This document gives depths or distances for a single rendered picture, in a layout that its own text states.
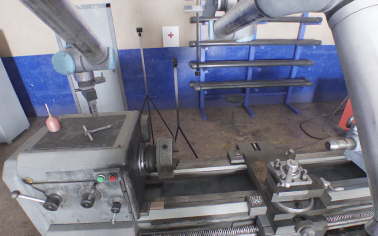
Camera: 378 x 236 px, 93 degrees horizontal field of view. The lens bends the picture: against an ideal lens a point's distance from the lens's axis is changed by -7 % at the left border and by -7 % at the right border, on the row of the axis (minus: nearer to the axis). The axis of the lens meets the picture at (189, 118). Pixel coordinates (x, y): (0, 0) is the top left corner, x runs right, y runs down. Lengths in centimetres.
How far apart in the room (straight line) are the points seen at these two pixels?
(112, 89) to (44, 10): 387
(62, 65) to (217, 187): 127
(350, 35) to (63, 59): 86
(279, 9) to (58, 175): 110
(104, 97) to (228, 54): 276
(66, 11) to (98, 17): 359
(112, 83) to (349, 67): 410
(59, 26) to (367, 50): 66
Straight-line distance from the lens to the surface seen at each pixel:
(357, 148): 173
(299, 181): 117
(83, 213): 131
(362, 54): 49
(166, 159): 114
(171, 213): 129
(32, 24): 474
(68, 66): 87
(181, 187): 156
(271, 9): 53
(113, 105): 450
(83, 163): 104
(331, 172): 202
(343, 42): 52
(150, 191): 158
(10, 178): 129
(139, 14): 401
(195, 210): 129
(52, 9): 54
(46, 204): 119
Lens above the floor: 189
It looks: 28 degrees down
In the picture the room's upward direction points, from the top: 1 degrees counter-clockwise
